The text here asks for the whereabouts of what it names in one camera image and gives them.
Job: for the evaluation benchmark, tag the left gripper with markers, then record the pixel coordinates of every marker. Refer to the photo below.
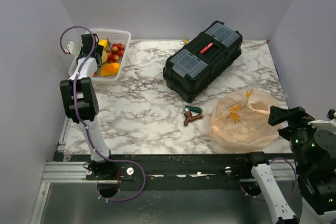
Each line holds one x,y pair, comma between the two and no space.
99,50

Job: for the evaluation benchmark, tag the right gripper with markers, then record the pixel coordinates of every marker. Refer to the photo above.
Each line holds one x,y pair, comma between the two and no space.
296,116

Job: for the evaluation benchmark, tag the yellow fake lemon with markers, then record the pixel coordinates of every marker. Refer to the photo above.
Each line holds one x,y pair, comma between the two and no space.
104,57

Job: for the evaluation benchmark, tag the red yellow fake fruits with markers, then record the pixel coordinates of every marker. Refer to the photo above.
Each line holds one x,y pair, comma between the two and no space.
115,52

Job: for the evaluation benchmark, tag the orange yellow fake mango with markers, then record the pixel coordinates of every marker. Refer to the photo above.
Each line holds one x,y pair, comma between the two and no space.
110,69

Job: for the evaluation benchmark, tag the translucent orange plastic bag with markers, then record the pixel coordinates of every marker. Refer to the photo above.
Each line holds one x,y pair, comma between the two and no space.
239,121

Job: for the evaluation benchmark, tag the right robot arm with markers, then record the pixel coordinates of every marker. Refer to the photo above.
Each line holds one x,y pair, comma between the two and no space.
312,143

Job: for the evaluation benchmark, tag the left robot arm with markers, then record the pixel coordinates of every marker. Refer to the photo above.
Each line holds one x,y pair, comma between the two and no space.
81,103

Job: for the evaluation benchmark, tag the white plastic basket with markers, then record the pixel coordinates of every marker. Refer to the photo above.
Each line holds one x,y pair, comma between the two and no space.
115,37

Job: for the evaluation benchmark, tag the small yellow object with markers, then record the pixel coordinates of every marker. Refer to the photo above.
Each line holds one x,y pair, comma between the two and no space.
184,42

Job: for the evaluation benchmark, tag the black plastic toolbox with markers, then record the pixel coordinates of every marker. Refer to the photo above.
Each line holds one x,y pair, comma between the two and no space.
197,64

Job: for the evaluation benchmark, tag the black base bar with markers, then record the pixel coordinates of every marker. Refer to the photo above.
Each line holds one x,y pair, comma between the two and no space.
174,172

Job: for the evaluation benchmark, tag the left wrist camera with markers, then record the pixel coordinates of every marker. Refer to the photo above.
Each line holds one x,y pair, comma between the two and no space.
73,48

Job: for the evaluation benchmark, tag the green handled screwdriver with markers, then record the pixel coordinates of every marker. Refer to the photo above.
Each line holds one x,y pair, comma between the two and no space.
191,108

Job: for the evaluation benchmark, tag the aluminium frame rail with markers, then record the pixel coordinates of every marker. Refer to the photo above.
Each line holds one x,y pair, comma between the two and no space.
64,172

